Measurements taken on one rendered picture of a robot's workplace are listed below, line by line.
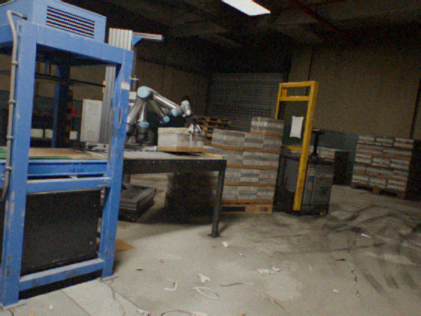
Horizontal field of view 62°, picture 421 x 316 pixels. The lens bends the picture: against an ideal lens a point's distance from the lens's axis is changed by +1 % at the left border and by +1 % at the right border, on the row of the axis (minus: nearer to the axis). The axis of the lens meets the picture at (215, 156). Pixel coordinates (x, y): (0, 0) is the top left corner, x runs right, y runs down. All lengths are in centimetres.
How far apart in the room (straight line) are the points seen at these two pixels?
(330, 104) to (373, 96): 119
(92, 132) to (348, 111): 798
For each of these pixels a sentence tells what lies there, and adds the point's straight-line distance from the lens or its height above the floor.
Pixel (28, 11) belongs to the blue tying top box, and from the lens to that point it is 245.
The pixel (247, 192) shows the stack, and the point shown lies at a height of 29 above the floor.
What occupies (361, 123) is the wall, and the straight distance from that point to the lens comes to 1052.
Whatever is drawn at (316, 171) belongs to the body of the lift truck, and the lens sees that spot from 514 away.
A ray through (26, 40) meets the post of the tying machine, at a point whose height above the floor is 145.
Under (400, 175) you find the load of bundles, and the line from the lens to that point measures 852.
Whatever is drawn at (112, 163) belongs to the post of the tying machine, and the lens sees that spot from 243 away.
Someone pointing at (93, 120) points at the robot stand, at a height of 101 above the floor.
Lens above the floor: 115
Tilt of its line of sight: 6 degrees down
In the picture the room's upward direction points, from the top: 7 degrees clockwise
